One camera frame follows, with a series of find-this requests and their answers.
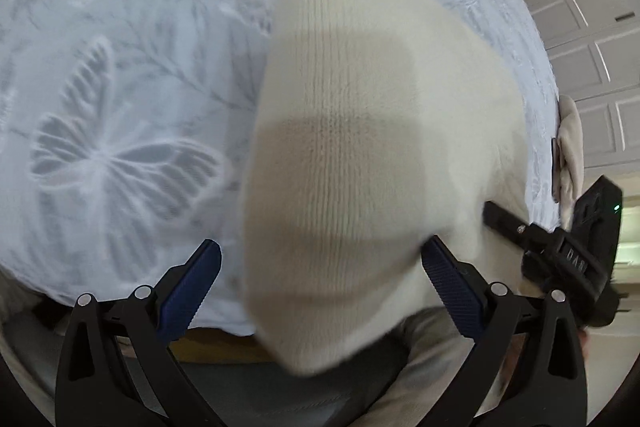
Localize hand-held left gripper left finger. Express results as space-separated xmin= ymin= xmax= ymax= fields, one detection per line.
xmin=55 ymin=238 xmax=223 ymax=427

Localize person's grey trousers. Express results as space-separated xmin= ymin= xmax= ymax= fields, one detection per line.
xmin=350 ymin=307 xmax=508 ymax=427

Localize cream knit cardigan red buttons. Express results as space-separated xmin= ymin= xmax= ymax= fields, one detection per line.
xmin=240 ymin=0 xmax=533 ymax=378

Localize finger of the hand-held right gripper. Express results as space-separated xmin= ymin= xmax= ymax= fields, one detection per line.
xmin=483 ymin=200 xmax=536 ymax=253

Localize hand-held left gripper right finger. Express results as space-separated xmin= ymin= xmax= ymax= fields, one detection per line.
xmin=421 ymin=234 xmax=591 ymax=427

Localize blue butterfly print bedsheet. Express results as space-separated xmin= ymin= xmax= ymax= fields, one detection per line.
xmin=0 ymin=0 xmax=561 ymax=338

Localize beige folded garment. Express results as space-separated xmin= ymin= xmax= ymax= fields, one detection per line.
xmin=556 ymin=94 xmax=586 ymax=228

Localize white wardrobe doors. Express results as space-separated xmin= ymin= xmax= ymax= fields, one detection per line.
xmin=500 ymin=0 xmax=640 ymax=170

